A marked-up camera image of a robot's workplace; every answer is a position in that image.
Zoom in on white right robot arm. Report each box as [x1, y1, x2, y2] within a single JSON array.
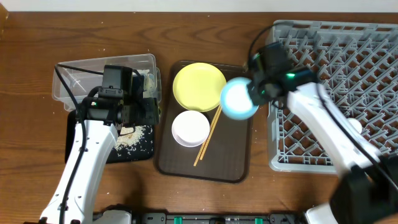
[[248, 67, 397, 223]]

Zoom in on pile of rice grains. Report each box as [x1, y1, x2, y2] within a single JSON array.
[[113, 125, 154, 156]]

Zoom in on wooden chopstick left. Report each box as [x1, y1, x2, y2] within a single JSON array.
[[193, 105, 221, 167]]

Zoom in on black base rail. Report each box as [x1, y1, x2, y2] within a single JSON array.
[[93, 205, 308, 224]]

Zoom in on pale green cup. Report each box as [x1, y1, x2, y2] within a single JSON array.
[[348, 118, 363, 134]]

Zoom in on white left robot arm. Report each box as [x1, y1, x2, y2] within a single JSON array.
[[39, 97, 160, 223]]

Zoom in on dark brown serving tray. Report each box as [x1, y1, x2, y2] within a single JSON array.
[[154, 60, 256, 184]]

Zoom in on yellow plate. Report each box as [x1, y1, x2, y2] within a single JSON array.
[[172, 62, 226, 112]]

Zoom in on black waste tray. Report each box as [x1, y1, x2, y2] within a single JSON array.
[[65, 111, 155, 168]]

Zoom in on clear plastic waste bin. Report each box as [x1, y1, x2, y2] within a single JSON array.
[[58, 54, 162, 103]]

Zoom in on light blue bowl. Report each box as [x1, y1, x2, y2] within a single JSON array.
[[220, 77, 259, 120]]

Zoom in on grey plastic dishwasher rack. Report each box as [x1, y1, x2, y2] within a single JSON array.
[[266, 21, 397, 174]]

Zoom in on white bowl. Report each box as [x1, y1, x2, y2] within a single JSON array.
[[171, 111, 210, 147]]

